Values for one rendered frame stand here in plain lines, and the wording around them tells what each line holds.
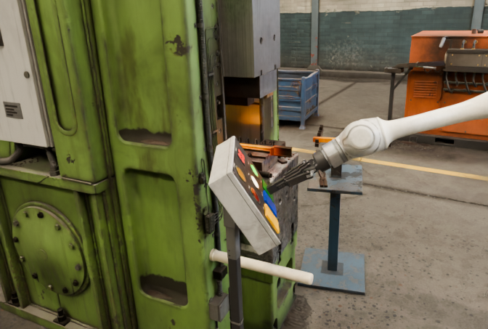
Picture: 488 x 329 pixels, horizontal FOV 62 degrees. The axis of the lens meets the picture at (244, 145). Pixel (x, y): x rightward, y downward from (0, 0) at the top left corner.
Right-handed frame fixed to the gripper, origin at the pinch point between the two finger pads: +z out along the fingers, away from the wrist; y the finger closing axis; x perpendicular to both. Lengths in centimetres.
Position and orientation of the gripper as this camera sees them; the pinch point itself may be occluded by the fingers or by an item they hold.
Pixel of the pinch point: (276, 186)
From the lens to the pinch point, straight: 146.2
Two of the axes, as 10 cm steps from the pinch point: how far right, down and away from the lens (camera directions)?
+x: -5.3, -8.0, -2.7
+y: 0.0, -3.2, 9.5
